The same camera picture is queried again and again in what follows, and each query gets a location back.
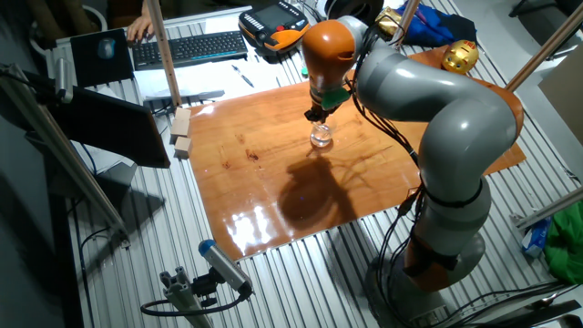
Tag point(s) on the aluminium frame bar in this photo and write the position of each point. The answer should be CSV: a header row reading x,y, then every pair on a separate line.
x,y
551,208

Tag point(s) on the grey computer mouse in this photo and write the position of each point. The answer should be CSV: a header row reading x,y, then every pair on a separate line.
x,y
106,48

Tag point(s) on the black computer keyboard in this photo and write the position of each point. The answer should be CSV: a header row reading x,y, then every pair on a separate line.
x,y
191,48

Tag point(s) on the glossy wooden board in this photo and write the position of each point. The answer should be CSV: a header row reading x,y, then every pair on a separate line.
x,y
255,191

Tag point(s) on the long aluminium frame beam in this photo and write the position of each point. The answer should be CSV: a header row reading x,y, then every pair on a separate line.
x,y
59,150

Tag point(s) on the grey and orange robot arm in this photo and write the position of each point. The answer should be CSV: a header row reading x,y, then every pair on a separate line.
x,y
455,127

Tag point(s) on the white paper sheet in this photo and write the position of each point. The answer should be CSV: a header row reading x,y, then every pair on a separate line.
x,y
200,79

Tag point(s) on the silver camera with blue cap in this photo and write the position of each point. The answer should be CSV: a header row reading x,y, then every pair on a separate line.
x,y
223,264

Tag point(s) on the brown cardboard sheet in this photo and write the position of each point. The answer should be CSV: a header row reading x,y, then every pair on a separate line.
x,y
565,91

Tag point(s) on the gold piggy bank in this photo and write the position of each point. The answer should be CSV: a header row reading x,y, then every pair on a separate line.
x,y
461,55

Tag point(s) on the dark ballpoint pen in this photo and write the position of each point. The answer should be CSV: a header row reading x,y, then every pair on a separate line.
x,y
242,76

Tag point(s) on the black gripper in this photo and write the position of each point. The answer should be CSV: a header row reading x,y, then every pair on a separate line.
x,y
322,111

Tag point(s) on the metal spoon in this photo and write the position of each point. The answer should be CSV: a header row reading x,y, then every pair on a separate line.
x,y
542,300

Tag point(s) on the black camera bracket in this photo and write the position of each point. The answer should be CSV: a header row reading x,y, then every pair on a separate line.
x,y
205,284

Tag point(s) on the blue tissue pack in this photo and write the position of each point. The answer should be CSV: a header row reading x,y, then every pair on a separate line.
x,y
537,237

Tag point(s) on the green cloth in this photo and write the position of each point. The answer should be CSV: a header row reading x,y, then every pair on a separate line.
x,y
567,246

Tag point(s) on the black flat monitor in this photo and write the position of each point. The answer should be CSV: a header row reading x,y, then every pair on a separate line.
x,y
114,127

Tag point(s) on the short aluminium profile stand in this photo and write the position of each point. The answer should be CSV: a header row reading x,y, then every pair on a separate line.
x,y
182,296

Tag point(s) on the white round bin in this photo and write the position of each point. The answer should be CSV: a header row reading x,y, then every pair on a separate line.
x,y
104,17

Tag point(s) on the black orange teach pendant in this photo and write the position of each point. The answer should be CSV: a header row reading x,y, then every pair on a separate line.
x,y
273,18

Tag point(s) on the gold foil bag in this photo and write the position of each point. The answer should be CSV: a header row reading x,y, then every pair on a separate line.
x,y
387,23

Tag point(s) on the person's bare forearm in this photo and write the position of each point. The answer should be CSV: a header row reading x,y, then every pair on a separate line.
x,y
146,7

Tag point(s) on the light wooden block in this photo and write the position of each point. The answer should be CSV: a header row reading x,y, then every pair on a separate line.
x,y
181,123
183,146

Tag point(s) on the blue cloth bag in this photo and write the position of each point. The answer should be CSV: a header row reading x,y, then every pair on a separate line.
x,y
437,27

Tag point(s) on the black mouse pad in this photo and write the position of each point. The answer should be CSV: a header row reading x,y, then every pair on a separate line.
x,y
86,68

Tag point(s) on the black flat plate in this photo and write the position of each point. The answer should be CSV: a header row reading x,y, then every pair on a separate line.
x,y
537,316

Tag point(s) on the glass beaker with water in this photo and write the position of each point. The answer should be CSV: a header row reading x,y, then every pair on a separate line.
x,y
321,136

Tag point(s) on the person's bare hand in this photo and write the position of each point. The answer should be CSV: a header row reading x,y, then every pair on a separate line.
x,y
140,27

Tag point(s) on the black round device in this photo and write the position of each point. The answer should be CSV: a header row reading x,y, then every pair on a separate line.
x,y
360,9

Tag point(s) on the clear glass stirring rod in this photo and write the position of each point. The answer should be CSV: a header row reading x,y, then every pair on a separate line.
x,y
320,128

